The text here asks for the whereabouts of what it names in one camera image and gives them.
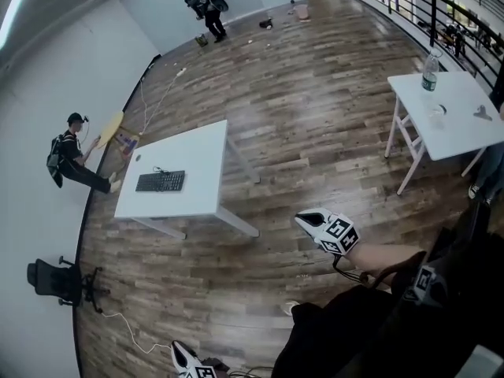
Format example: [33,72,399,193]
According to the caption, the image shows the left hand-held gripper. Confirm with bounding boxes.
[171,340,219,378]

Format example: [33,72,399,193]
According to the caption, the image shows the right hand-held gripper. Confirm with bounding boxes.
[295,207,361,256]

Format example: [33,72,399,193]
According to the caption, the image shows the black keyboard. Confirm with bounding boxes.
[135,169,187,194]

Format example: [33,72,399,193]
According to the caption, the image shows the person's right forearm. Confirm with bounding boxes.
[348,243,428,287]

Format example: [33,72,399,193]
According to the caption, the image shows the person's black clothing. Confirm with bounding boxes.
[271,201,504,378]

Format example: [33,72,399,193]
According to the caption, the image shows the patterned white chest box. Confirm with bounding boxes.
[407,265,448,309]

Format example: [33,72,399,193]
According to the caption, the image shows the white rectangular table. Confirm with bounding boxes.
[113,119,261,240]

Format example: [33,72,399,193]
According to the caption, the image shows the black office chair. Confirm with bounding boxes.
[26,255,112,315]

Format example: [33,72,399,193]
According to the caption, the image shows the clear plastic cup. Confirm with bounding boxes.
[428,106,447,130]

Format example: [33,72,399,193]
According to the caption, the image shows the white table with pink legs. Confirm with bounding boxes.
[384,70,504,196]

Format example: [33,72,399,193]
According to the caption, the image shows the clear water bottle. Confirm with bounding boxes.
[421,47,440,93]

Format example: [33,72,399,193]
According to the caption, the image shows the grey clip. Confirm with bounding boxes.
[472,104,494,123]

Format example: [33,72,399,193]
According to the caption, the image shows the yellow round table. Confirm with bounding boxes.
[97,111,142,175]

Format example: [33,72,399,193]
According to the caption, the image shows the black metal railing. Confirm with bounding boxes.
[341,0,504,98]

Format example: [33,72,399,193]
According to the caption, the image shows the ceiling light strip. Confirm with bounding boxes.
[0,0,39,49]

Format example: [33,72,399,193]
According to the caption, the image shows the white floor cable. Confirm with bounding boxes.
[101,311,175,354]

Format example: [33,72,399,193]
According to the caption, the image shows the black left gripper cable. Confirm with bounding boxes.
[220,365,275,378]

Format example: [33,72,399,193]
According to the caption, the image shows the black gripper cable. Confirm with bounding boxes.
[220,365,275,378]
[332,253,381,291]

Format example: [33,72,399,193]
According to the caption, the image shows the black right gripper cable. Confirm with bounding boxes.
[332,253,381,291]

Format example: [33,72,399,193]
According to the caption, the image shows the dark shoulder strap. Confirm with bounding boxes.
[368,250,428,291]

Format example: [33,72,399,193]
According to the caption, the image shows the white power strip cable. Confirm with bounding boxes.
[139,76,182,133]

